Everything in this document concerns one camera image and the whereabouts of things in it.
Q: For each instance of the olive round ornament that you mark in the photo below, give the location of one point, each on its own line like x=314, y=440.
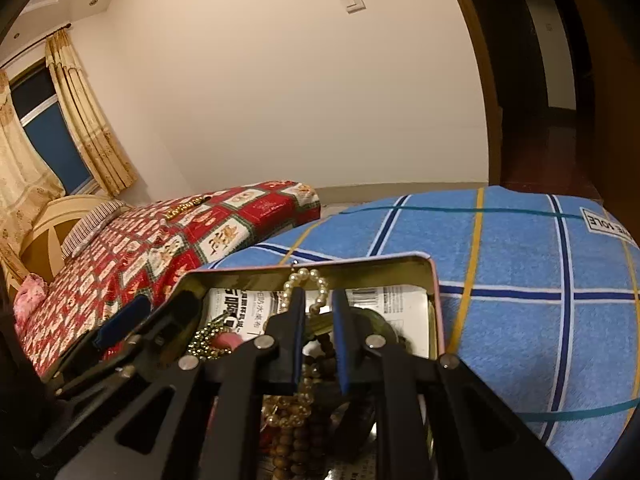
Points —
x=380, y=322

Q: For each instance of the wooden door frame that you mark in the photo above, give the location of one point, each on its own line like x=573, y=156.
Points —
x=480, y=85

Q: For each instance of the window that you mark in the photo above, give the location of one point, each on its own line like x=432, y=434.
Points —
x=55, y=135

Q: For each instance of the cream wooden headboard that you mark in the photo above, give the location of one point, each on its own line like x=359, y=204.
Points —
x=45, y=240

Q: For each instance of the small pink ornament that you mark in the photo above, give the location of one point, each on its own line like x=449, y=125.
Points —
x=230, y=342

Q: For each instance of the blue plaid blanket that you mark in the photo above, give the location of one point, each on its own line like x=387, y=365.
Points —
x=525, y=270

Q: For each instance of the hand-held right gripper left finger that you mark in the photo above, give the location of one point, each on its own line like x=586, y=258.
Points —
x=299, y=345

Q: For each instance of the red patterned quilt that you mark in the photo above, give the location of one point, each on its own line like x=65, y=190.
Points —
x=125, y=250

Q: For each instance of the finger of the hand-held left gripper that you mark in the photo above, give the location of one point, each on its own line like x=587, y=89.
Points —
x=165, y=325
x=125, y=317

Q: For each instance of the white wall switch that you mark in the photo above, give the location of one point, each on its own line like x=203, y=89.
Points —
x=352, y=2

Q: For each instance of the dark curtain rod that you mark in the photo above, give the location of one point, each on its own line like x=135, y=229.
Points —
x=35, y=45

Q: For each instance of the pink cloth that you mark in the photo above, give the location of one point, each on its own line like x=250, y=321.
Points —
x=30, y=300

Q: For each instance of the printed paper liner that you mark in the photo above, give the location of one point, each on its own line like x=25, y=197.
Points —
x=390, y=300

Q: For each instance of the dark bangle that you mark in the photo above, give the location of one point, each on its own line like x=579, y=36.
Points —
x=367, y=430

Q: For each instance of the brown wooden door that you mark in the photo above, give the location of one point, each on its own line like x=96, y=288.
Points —
x=615, y=110

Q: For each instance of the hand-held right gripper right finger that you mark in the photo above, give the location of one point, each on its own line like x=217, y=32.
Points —
x=340, y=345

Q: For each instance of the striped pillow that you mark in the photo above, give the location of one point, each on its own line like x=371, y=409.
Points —
x=90, y=227

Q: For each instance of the beige floral curtain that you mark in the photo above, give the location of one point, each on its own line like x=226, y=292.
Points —
x=95, y=130
x=25, y=185

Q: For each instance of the pink metal tin box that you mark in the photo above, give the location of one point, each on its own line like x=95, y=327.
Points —
x=350, y=272

